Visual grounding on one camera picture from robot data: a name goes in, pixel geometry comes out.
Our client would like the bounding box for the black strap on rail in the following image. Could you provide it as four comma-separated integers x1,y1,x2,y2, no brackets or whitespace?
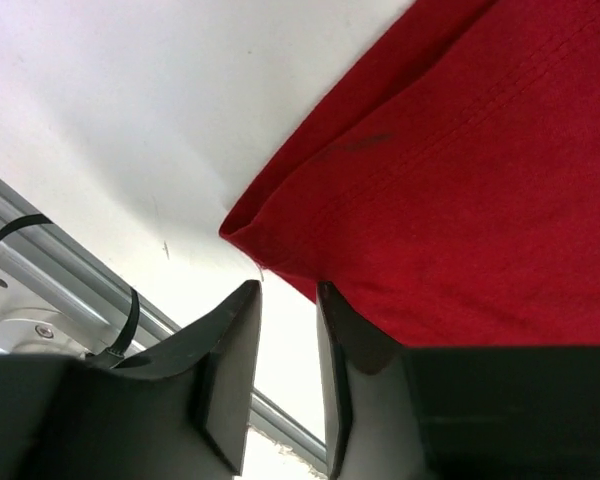
0,213,141,371

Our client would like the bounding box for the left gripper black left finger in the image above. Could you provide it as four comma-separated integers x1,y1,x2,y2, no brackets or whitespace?
0,280,261,479

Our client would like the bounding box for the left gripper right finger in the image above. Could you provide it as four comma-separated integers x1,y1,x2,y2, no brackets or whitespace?
316,282,600,479

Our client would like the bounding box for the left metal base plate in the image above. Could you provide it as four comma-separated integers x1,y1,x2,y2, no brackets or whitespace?
0,268,104,358

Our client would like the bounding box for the red shirt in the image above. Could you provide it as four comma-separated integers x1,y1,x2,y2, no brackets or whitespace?
220,1,600,346

